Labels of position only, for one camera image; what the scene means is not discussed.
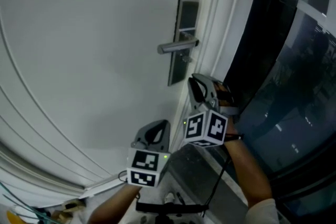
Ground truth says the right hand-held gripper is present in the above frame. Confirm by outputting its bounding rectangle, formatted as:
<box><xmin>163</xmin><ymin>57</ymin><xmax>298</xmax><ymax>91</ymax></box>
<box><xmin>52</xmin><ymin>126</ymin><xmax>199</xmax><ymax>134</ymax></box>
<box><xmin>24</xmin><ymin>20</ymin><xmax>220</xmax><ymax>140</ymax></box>
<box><xmin>183</xmin><ymin>73</ymin><xmax>240</xmax><ymax>148</ymax></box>

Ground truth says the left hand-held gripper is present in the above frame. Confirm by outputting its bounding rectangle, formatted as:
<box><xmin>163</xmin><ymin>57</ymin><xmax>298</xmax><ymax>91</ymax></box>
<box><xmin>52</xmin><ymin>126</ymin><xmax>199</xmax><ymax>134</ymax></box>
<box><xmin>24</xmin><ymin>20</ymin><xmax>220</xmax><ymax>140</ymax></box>
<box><xmin>125</xmin><ymin>120</ymin><xmax>172</xmax><ymax>189</ymax></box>

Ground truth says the person's left forearm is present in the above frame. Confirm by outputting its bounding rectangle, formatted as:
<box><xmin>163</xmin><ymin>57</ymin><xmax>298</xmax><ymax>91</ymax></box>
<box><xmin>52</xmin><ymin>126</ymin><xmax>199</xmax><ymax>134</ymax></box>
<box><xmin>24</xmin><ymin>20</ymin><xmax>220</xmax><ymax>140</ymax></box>
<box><xmin>90</xmin><ymin>184</ymin><xmax>143</xmax><ymax>224</ymax></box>

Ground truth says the person's right forearm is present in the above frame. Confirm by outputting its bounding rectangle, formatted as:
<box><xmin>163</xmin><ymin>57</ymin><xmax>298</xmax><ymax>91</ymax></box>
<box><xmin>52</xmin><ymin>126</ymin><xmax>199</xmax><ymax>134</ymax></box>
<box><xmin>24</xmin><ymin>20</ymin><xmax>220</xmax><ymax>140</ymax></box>
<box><xmin>224</xmin><ymin>118</ymin><xmax>274</xmax><ymax>208</ymax></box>

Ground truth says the silver door lock plate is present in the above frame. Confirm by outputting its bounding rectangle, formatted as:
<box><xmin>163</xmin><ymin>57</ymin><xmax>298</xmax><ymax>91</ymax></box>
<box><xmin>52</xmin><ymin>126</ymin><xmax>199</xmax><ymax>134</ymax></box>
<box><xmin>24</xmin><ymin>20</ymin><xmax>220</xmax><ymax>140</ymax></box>
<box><xmin>167</xmin><ymin>0</ymin><xmax>200</xmax><ymax>87</ymax></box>

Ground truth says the black framed glass door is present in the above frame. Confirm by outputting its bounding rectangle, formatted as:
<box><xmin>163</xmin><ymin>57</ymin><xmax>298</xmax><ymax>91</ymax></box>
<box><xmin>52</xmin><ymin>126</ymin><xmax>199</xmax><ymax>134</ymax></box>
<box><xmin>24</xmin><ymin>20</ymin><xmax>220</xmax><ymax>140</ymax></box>
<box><xmin>222</xmin><ymin>0</ymin><xmax>336</xmax><ymax>224</ymax></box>

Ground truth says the grey stone threshold step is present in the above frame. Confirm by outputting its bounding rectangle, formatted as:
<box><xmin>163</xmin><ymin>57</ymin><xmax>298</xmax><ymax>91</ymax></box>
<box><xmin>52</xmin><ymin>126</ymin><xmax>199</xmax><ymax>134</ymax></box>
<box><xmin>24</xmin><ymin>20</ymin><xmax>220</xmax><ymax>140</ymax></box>
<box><xmin>167</xmin><ymin>143</ymin><xmax>250</xmax><ymax>224</ymax></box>

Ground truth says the black body-worn bar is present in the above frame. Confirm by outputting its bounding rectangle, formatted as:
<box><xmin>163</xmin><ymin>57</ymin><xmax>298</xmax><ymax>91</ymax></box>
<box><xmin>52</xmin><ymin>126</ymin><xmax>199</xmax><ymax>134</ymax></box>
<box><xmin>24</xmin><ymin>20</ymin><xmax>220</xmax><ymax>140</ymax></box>
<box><xmin>135</xmin><ymin>201</ymin><xmax>210</xmax><ymax>215</ymax></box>

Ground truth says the large brown cardboard box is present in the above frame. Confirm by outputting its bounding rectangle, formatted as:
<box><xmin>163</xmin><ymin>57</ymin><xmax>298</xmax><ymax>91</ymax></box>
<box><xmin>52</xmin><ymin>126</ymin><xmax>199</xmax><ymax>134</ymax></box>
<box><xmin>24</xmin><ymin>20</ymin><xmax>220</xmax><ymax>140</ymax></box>
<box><xmin>51</xmin><ymin>198</ymin><xmax>86</xmax><ymax>221</ymax></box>

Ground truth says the person's white sleeve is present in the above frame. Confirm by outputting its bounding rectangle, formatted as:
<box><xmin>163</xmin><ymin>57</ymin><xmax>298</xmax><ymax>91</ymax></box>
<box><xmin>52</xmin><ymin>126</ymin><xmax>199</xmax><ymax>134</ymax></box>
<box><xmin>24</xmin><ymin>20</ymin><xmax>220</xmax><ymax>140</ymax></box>
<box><xmin>245</xmin><ymin>197</ymin><xmax>281</xmax><ymax>224</ymax></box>

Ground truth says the orange plastic container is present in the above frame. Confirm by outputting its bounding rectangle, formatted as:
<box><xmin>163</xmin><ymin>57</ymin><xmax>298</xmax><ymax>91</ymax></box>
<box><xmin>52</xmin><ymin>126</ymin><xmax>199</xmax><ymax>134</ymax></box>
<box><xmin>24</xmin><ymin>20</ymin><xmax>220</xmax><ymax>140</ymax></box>
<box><xmin>6</xmin><ymin>210</ymin><xmax>21</xmax><ymax>224</ymax></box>

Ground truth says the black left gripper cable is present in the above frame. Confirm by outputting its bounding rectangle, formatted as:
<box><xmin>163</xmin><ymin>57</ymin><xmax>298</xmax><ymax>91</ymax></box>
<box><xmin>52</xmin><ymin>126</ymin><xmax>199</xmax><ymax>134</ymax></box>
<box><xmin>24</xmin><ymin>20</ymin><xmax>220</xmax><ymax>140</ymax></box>
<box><xmin>118</xmin><ymin>170</ymin><xmax>130</xmax><ymax>184</ymax></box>

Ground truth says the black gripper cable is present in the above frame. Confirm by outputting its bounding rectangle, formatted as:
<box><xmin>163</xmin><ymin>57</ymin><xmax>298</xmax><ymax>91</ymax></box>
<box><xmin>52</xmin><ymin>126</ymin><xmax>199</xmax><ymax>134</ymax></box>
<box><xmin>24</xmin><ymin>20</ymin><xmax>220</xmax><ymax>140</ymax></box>
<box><xmin>202</xmin><ymin>143</ymin><xmax>229</xmax><ymax>218</ymax></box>
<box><xmin>118</xmin><ymin>170</ymin><xmax>130</xmax><ymax>184</ymax></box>

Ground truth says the black wrist strap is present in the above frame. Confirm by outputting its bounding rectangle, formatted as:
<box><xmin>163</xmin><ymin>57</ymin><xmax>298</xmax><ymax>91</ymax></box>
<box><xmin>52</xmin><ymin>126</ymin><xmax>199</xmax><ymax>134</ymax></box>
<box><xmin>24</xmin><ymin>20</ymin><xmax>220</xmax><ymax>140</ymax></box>
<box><xmin>225</xmin><ymin>133</ymin><xmax>245</xmax><ymax>142</ymax></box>

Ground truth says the silver door lever handle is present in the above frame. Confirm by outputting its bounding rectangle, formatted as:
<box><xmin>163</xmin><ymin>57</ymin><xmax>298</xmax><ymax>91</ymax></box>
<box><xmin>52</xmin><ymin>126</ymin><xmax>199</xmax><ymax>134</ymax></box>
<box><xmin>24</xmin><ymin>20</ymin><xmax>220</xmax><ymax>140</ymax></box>
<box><xmin>157</xmin><ymin>36</ymin><xmax>200</xmax><ymax>55</ymax></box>

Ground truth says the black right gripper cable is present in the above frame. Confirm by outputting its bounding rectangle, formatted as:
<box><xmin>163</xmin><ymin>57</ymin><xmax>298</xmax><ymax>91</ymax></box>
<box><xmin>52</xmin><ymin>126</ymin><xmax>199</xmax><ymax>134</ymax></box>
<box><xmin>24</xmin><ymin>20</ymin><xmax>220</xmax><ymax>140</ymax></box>
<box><xmin>202</xmin><ymin>143</ymin><xmax>229</xmax><ymax>218</ymax></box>

